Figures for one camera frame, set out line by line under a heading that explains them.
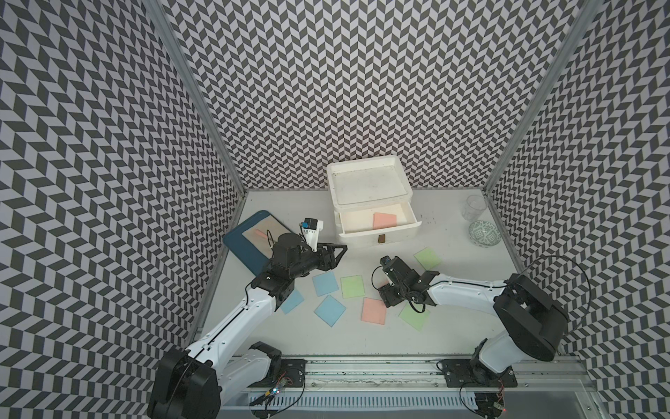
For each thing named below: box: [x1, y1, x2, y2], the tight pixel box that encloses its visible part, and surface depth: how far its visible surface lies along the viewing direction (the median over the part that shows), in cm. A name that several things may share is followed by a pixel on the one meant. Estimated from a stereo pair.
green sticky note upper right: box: [413, 247, 443, 271], surface depth 99 cm
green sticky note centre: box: [340, 274, 366, 299], surface depth 91 cm
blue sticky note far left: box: [280, 288, 305, 316], surface depth 86 cm
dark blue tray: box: [223, 209, 273, 276], surface depth 103 cm
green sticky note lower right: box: [397, 300, 431, 333], surface depth 84 cm
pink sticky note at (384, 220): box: [372, 212, 397, 230], surface depth 90 cm
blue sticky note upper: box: [312, 270, 340, 297], surface depth 94 cm
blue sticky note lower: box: [313, 294, 347, 328], surface depth 87 cm
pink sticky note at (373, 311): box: [361, 296, 387, 325], surface depth 86 cm
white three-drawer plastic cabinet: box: [326, 155, 422, 248], surface depth 88 cm
